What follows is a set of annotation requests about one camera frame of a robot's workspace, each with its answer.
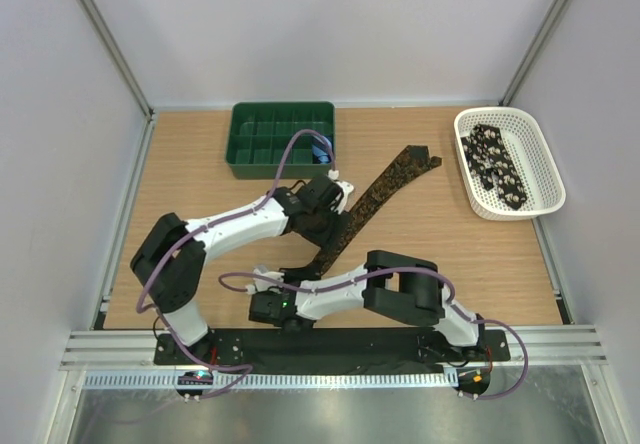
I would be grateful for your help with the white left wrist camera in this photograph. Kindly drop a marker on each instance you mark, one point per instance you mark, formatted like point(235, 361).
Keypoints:
point(345, 190)

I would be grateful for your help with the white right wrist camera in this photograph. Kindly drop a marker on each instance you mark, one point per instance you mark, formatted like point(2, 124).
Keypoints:
point(264, 279)

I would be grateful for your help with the white slotted cable duct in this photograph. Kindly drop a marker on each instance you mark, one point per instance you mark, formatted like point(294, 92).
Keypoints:
point(200, 380)

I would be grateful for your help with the green divided organizer tray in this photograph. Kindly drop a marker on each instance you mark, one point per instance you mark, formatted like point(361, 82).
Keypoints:
point(260, 132)

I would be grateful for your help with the white perforated plastic basket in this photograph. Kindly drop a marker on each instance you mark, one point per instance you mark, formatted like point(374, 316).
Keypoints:
point(532, 158)

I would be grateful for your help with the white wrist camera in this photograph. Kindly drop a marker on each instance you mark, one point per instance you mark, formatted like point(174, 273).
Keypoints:
point(345, 190)
point(264, 279)

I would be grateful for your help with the black tie with gold keys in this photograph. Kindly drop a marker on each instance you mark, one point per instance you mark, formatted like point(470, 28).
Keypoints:
point(411, 163)

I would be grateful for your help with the black tie with white pattern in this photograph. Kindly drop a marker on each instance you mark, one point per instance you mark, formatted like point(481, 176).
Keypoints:
point(488, 159)

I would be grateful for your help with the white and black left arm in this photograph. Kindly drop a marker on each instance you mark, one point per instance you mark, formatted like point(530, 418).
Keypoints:
point(170, 261)

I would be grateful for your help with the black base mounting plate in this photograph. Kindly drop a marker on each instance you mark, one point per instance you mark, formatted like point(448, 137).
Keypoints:
point(355, 351)

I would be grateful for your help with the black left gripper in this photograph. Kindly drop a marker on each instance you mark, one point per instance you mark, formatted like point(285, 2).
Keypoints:
point(326, 238)

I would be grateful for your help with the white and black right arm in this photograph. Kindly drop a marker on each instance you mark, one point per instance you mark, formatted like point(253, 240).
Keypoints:
point(403, 289)

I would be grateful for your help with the rolled blue striped tie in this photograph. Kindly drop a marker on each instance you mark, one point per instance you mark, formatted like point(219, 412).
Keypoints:
point(322, 149)

